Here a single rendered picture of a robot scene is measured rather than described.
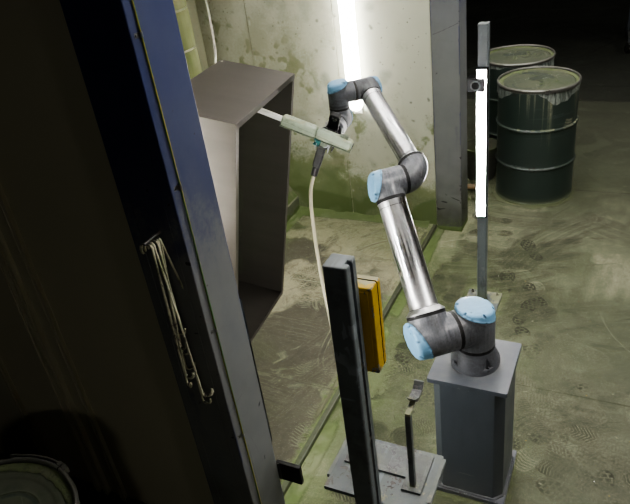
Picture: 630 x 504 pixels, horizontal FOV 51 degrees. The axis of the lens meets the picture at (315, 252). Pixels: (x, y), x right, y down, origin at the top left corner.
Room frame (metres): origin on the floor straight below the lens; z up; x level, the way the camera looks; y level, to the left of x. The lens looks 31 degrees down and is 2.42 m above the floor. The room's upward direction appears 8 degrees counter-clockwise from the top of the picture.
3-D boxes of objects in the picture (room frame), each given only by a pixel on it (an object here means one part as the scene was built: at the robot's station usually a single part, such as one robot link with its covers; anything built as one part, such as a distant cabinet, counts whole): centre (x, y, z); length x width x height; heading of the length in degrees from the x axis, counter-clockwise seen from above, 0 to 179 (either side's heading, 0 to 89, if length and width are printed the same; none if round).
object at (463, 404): (1.98, -0.57, 0.32); 0.31 x 0.31 x 0.64; 61
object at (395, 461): (1.40, -0.12, 0.95); 0.26 x 0.15 x 0.32; 61
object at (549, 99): (4.52, -1.74, 0.44); 0.59 x 0.58 x 0.89; 166
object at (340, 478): (1.38, -0.11, 0.78); 0.31 x 0.23 x 0.01; 61
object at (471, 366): (1.98, -0.57, 0.69); 0.19 x 0.19 x 0.10
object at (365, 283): (1.30, -0.08, 1.42); 0.12 x 0.06 x 0.26; 61
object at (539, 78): (4.53, -1.75, 0.86); 0.54 x 0.54 x 0.01
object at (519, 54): (5.17, -1.82, 0.86); 0.54 x 0.54 x 0.01
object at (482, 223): (3.20, -0.96, 0.82); 0.05 x 0.05 x 1.64; 61
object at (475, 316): (1.98, -0.56, 0.83); 0.17 x 0.15 x 0.18; 102
